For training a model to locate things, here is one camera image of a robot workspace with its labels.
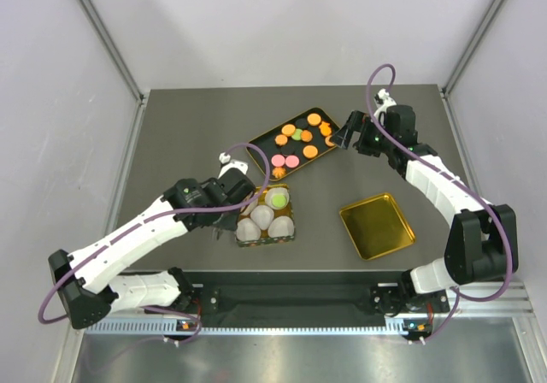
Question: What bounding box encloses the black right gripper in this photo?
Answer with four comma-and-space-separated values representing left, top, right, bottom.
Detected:
329, 110, 395, 157

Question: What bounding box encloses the green round cookie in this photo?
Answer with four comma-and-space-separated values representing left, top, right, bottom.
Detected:
271, 193, 287, 209

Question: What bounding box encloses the black sandwich cookie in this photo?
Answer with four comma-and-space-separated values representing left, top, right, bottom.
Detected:
295, 118, 309, 129
280, 143, 296, 156

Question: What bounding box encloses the orange round cookie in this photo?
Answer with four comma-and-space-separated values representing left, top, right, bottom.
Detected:
307, 113, 322, 127
303, 145, 319, 160
281, 124, 296, 137
274, 134, 288, 146

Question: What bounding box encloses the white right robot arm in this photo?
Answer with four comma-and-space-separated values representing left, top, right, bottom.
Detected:
331, 105, 518, 311

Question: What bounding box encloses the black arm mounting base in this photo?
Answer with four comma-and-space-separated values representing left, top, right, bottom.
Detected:
144, 270, 450, 327

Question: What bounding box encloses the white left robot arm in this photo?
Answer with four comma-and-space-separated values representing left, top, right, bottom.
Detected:
48, 161, 255, 329

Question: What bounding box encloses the orange bear cookie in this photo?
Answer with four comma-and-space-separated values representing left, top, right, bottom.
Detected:
319, 121, 332, 137

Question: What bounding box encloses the orange round cookie right edge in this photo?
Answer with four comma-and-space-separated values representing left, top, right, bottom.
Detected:
325, 135, 335, 147

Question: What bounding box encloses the white paper cup top-left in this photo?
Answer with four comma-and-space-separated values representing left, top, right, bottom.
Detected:
240, 198, 259, 216

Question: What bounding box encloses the orange round cookie top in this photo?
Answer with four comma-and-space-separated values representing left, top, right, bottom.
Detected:
307, 113, 322, 127

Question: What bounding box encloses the white paper cup bottom-left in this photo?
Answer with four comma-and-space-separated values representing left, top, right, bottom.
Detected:
236, 218, 262, 242

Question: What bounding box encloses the green and orange cookie pair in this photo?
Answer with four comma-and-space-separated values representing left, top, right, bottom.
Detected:
291, 128, 313, 143

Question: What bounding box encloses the white paper cup centre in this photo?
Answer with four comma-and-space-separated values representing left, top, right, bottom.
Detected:
250, 205, 274, 231

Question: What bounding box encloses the black sandwich cookie top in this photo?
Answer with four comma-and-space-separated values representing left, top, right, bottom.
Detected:
295, 118, 309, 129

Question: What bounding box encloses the square green cookie tin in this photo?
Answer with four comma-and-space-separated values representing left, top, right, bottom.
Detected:
234, 184, 296, 247

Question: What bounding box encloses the black gold-rimmed cookie tray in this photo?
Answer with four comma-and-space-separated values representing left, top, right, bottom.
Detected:
250, 107, 339, 182

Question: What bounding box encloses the white paper cup top-right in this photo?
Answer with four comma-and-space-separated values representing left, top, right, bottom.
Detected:
264, 187, 290, 210

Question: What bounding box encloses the pink sandwich cookie right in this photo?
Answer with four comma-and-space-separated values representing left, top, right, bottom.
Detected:
285, 155, 300, 168

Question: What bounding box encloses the pink sandwich cookie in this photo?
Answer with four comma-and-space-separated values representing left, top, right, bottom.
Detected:
285, 155, 300, 168
271, 154, 285, 168

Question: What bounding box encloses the orange star meringue cookie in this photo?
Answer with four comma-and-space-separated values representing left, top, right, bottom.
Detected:
272, 167, 286, 180

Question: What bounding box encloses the white paper cup bottom-right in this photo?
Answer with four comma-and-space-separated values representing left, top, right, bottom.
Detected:
268, 216, 295, 238

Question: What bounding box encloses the pink sandwich cookie left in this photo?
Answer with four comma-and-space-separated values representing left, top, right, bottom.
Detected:
271, 154, 285, 168

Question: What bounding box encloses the gold tin lid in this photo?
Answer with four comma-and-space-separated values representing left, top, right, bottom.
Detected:
338, 192, 416, 261

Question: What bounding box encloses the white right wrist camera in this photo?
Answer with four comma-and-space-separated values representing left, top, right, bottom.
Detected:
373, 88, 397, 124

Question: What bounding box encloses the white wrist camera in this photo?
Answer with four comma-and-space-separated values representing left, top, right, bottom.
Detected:
373, 88, 397, 124
218, 152, 249, 178

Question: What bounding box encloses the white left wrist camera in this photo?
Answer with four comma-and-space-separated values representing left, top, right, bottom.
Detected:
218, 152, 249, 178

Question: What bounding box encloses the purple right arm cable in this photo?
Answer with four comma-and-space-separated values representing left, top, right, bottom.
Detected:
366, 62, 514, 345

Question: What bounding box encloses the aluminium slotted cable rail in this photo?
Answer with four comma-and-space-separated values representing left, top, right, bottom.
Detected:
85, 316, 426, 336

